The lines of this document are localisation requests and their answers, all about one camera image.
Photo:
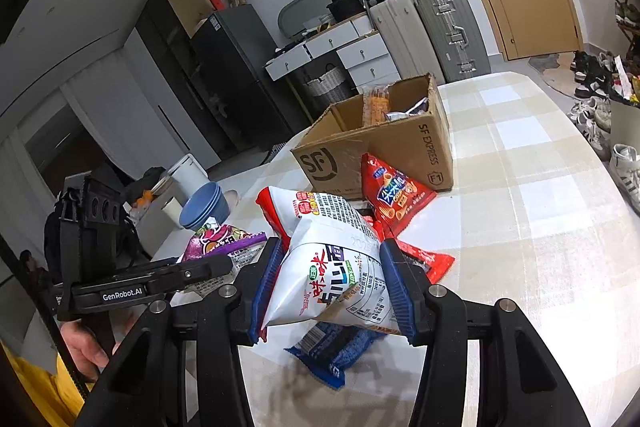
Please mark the dark wardrobe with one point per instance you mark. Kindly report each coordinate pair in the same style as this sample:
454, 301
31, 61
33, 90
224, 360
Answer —
165, 37

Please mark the brown cardboard box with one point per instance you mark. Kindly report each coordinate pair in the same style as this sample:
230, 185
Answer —
425, 157

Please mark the white drawer desk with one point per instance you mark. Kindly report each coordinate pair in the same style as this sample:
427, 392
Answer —
365, 52

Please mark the black refrigerator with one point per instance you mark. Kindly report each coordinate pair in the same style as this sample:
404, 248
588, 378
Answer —
240, 72

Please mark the white red noodle snack bag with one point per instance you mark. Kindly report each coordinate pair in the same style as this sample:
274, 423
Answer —
335, 267

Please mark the beige round doormat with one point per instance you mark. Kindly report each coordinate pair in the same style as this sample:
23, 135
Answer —
555, 77

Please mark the woven laundry basket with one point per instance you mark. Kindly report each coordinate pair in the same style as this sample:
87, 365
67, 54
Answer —
327, 87

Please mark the white lidded container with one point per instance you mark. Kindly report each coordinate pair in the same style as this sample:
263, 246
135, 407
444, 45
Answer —
187, 177

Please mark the silver suitcase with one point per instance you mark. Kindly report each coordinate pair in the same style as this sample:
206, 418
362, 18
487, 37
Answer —
452, 32

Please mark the pile of loose sneakers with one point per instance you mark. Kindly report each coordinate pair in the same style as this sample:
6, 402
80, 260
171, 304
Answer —
595, 117

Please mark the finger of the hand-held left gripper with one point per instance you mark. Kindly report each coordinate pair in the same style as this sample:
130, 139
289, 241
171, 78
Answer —
200, 269

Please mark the dark cloth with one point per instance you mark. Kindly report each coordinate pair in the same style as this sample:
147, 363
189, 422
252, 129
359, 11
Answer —
150, 182

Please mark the small red snack packet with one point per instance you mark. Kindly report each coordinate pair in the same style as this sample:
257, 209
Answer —
435, 262

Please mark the white waste bin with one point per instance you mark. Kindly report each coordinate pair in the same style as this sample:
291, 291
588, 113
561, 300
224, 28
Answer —
625, 127

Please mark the yellow garment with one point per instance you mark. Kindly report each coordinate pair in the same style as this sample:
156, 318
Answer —
30, 387

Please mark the red cone snack bag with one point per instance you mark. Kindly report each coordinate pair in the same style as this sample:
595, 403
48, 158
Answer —
395, 197

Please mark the person's left hand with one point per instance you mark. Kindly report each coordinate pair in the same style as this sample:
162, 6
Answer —
82, 347

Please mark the stack of blue bowls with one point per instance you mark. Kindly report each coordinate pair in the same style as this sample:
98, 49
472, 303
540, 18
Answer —
202, 209

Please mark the orange cracker packet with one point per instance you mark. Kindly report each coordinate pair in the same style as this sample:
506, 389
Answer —
376, 107

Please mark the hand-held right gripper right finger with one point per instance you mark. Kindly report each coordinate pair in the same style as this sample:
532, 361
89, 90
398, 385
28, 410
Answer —
400, 292

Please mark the purple snack packet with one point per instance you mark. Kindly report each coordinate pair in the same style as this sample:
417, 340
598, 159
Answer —
220, 242

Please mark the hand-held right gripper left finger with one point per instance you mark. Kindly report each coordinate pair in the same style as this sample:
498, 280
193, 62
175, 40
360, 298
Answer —
262, 287

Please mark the beige suitcase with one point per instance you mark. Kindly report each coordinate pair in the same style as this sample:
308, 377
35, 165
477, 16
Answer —
405, 42

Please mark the blue cookie packet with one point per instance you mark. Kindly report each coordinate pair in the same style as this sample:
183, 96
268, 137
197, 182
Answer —
330, 352

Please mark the white cabinet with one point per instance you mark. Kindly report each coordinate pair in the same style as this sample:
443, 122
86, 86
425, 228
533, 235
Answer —
165, 107

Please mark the grey oval tray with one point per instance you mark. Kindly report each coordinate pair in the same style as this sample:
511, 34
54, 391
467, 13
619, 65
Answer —
300, 12

